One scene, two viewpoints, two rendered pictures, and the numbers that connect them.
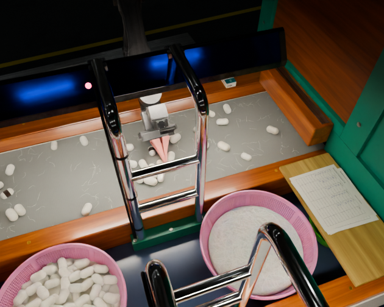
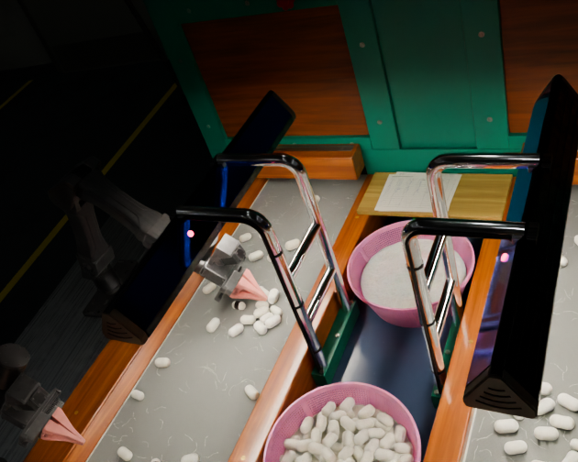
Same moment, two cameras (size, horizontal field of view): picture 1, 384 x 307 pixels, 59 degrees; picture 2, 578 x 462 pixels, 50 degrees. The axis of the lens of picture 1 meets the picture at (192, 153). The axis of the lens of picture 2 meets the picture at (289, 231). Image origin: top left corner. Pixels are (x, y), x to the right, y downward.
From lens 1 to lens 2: 0.66 m
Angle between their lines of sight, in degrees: 27
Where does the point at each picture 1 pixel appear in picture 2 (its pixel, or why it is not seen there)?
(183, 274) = (388, 355)
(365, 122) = (383, 115)
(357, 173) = (413, 160)
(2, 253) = not seen: outside the picture
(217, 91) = not seen: hidden behind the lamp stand
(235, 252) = (405, 291)
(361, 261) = (485, 204)
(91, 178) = (216, 376)
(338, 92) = (339, 116)
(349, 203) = not seen: hidden behind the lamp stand
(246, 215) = (377, 266)
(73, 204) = (232, 406)
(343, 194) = (421, 183)
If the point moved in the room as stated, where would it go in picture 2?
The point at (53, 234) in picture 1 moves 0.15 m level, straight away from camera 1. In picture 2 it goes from (255, 429) to (177, 440)
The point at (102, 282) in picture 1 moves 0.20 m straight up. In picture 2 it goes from (343, 412) to (315, 342)
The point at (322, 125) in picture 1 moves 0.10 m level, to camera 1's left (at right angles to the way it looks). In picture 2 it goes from (352, 151) to (326, 175)
